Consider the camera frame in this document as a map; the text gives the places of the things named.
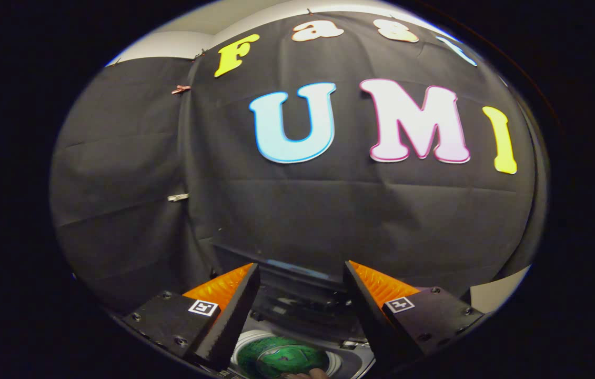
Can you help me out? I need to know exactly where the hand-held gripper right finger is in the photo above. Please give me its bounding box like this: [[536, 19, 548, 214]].
[[343, 260, 486, 374]]

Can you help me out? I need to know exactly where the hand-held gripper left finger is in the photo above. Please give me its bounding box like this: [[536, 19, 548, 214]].
[[123, 263, 261, 372]]

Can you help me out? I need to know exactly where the green polo shirt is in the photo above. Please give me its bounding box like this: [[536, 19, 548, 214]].
[[237, 337, 329, 378]]

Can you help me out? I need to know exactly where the black backdrop cloth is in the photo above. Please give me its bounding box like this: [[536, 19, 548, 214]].
[[50, 11, 548, 316]]

